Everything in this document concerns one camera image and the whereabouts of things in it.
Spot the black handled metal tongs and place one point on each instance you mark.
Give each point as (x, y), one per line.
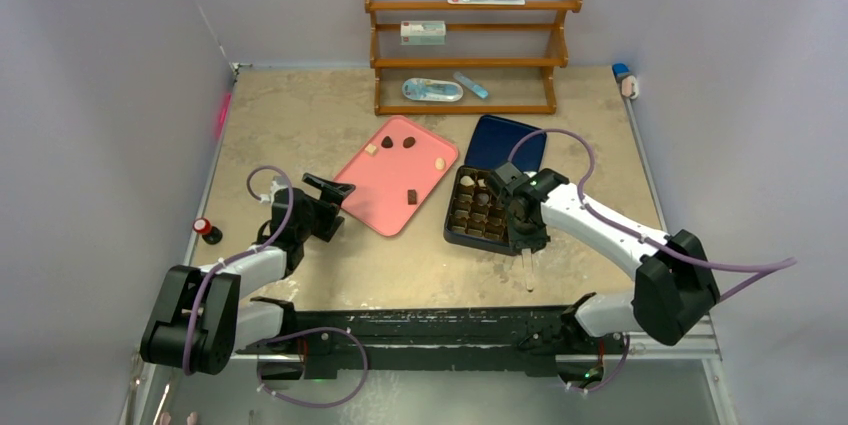
(528, 266)

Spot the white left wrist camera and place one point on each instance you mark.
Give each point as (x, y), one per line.
(277, 184)

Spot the white green small box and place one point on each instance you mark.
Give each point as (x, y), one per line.
(423, 33)

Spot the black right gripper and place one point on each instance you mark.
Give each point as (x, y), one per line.
(526, 238)

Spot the light blue small tube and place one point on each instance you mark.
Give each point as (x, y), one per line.
(471, 85)

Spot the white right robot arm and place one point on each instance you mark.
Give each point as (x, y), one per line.
(670, 293)

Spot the light blue oval package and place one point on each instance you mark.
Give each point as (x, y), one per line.
(431, 90)

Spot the blue white corner device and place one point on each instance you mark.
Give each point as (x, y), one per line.
(626, 80)

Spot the dark blue tin lid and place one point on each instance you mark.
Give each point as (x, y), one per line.
(494, 138)

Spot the red black button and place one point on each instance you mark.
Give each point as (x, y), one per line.
(209, 233)

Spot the wooden shelf rack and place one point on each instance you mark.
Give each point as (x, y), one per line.
(485, 37)

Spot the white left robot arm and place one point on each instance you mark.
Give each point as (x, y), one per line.
(200, 318)

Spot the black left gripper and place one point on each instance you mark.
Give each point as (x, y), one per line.
(327, 205)

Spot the pink plastic tray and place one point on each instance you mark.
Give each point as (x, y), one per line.
(382, 181)

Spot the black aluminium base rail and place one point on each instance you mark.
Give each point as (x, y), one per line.
(538, 341)

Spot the blue chocolate tin box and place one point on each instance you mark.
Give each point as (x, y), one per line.
(473, 225)

